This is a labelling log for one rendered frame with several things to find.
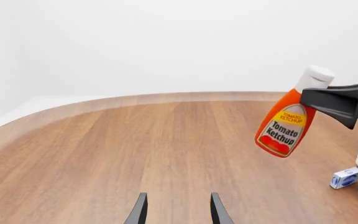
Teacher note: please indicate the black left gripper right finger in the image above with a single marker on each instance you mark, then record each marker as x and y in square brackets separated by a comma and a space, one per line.
[218, 212]

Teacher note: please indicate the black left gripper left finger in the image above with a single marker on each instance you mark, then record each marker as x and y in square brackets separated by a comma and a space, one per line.
[139, 212]

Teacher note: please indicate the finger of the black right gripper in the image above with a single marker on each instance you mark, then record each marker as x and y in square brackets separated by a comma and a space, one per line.
[350, 85]
[337, 102]

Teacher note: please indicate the small white and blue box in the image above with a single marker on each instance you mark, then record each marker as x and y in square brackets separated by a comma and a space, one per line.
[344, 178]

